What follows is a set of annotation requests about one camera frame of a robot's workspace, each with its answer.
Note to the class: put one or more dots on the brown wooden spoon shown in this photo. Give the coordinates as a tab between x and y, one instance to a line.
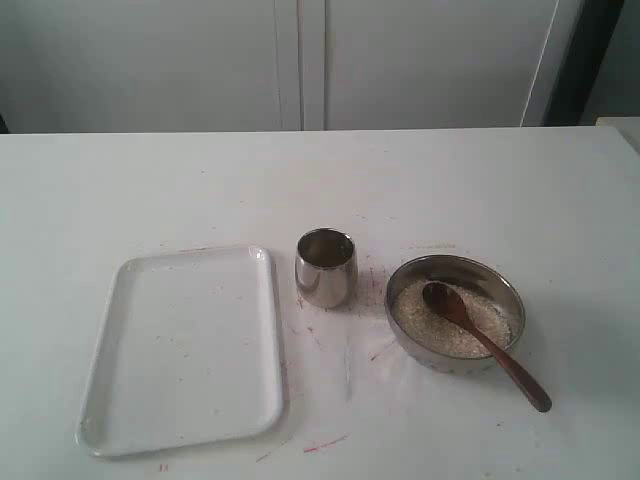
448	304

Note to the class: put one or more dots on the steel cup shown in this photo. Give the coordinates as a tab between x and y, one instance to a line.
326	270

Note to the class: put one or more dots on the beige grains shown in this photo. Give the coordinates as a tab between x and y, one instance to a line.
438	334

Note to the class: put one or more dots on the steel bowl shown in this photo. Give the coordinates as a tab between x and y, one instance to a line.
462	272

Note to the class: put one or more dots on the white rectangular plastic tray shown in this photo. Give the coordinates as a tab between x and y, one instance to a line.
188	353

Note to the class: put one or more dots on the white cabinet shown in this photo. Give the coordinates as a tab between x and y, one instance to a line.
167	66

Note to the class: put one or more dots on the dark vertical post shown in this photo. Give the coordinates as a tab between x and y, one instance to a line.
589	41

